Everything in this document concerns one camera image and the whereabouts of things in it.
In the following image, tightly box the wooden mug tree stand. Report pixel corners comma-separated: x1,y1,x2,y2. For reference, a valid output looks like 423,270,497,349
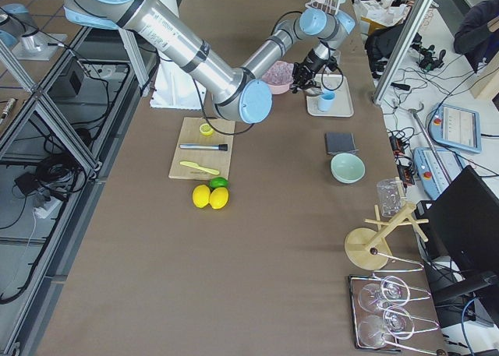
344,176,430,271

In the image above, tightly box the yellow lemon upper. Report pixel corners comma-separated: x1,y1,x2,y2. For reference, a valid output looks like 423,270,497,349
192,185,211,209

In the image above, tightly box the hanging wine glass upper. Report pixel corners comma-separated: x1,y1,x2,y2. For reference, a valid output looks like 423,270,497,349
357,276,431,313

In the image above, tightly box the pale green bowl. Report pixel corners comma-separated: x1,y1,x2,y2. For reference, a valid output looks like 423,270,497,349
331,153,366,184

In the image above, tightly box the clear ice cubes pile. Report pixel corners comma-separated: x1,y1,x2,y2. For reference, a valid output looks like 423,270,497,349
262,61,294,86

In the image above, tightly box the light blue cup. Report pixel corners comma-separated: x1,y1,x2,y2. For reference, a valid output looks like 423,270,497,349
317,90,336,112

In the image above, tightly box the hanging wine glass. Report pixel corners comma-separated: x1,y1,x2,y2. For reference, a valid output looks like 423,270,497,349
357,305,441,349
357,276,431,313

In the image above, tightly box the yellow lemon lower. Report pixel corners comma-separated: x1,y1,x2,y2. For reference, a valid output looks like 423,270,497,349
209,187,229,210

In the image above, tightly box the yellow lemon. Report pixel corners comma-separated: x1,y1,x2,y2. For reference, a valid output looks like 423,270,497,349
192,185,211,209
209,187,229,210

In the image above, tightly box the half lemon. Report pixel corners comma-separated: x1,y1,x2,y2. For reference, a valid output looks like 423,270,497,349
199,123,214,136

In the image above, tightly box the grey folded cloth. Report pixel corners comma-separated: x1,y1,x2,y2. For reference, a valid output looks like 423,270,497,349
324,132,358,156

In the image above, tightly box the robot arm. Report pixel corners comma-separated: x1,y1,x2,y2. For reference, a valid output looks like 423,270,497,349
64,0,355,124
1,3,39,48

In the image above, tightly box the cream serving tray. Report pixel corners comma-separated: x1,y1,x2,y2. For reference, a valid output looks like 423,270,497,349
306,74,354,118

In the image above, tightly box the steel muddler black tip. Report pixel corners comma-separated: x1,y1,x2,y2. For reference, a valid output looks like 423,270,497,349
179,143,228,152

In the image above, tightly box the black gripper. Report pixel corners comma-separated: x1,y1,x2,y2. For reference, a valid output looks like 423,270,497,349
291,49,331,93

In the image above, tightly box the pink bowl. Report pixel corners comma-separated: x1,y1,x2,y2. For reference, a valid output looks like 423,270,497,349
262,61,294,95

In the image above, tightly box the black monitor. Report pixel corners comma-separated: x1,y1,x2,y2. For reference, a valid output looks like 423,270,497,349
428,166,498,273

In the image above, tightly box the person in dark clothes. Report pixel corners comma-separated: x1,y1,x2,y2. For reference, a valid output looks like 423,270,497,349
453,0,498,73

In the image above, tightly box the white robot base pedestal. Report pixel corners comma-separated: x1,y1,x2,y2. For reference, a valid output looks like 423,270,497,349
149,0,204,111

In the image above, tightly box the hanging wine glass lower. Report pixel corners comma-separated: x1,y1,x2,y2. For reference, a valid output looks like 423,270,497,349
357,305,441,349

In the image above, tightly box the blue teach pendant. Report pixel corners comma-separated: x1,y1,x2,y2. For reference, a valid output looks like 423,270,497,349
429,104,482,153
412,147,465,199

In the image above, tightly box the blue teach pendant lower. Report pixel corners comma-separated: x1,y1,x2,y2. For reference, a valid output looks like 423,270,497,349
412,147,465,199

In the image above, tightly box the yellow plastic knife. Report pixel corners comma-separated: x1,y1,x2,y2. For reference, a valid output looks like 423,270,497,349
179,160,220,175

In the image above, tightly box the black glass rack tray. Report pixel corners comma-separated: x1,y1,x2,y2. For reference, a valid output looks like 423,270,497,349
348,275,401,354

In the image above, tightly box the clear glass mug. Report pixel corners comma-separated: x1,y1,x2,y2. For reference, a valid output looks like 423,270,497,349
377,178,403,217

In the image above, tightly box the green lime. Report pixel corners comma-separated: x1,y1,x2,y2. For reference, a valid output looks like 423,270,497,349
208,177,228,189

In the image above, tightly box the stainless steel ice scoop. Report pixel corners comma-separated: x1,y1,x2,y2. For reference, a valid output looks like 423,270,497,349
303,86,323,97

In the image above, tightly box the blue teach pendant upper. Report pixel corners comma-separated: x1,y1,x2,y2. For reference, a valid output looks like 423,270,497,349
429,104,482,153

